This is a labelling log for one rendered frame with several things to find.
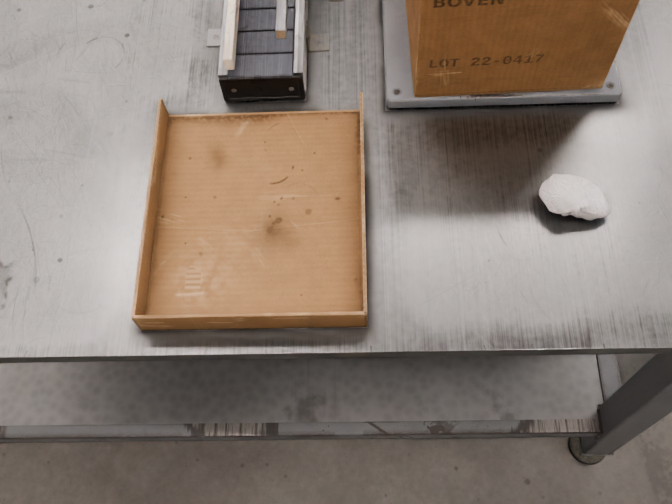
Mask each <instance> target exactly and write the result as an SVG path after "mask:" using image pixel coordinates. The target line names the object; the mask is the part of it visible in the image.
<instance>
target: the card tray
mask: <svg viewBox="0 0 672 504"><path fill-rule="evenodd" d="M131 319H132V320H133V321H134V323H135V324H136V325H137V326H138V327H139V329H140V330H141V331H145V330H206V329H266V328H326V327H367V276H366V227H365V178H364V128H363V92H360V110H326V111H291V112H256V113H221V114H186V115H169V114H168V112H167V109H166V107H165V105H164V102H163V100H162V98H159V102H158V110H157V118H156V126H155V134H154V142H153V149H152V157H151V165H150V173H149V181H148V189H147V196H146V204H145V212H144V220H143V228H142V236H141V243H140V251H139V259H138V267H137V275H136V283H135V290H134V298H133V306H132V314H131Z"/></svg>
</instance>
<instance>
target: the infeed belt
mask: <svg viewBox="0 0 672 504"><path fill-rule="evenodd" d="M276 4H277V0H240V5H239V18H238V31H237V45H236V58H235V69H234V70H228V79H259V78H292V77H293V53H294V21H295V0H288V12H287V38H286V39H277V38H276V32H275V26H276Z"/></svg>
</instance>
